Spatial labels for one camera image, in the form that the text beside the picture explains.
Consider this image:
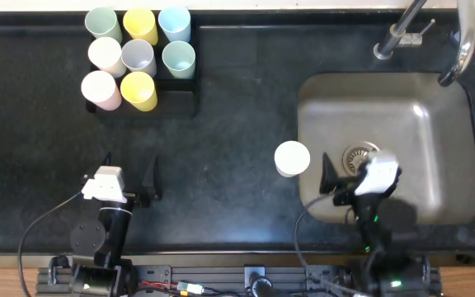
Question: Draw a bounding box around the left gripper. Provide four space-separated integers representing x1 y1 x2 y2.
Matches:
101 151 164 209

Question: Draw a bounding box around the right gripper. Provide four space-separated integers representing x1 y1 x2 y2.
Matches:
318 152 361 207

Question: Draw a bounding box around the yellow cup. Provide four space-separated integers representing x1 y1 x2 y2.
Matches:
120 71 159 112
122 7 159 46

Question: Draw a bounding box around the pink cup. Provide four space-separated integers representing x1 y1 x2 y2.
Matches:
80 70 123 111

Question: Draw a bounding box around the white cup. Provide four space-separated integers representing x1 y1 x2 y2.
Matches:
274 140 312 178
87 36 128 78

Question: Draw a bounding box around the black tray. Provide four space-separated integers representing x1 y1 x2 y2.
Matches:
85 16 200 119

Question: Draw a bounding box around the steel sink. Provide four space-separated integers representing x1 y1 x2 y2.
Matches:
297 72 475 226

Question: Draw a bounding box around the grey cup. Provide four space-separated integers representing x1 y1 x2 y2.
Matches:
120 39 158 78

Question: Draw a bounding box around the green cup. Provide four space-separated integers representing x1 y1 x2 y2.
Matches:
84 6 124 44
162 40 196 80

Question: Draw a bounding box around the blue cup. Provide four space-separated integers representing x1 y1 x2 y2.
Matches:
158 5 192 44

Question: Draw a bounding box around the steel tap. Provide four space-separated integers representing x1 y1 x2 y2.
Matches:
372 0 475 87

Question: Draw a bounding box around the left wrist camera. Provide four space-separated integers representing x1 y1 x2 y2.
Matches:
81 165 126 204

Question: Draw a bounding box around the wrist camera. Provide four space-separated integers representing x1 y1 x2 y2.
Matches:
353 151 400 197
81 165 126 204

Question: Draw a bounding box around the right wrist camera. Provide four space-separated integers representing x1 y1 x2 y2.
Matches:
353 151 400 197

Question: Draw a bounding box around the black cable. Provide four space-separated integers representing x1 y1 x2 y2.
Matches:
294 193 370 296
17 191 84 297

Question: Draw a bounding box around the mounting rail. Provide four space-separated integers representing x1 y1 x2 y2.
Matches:
35 263 443 297

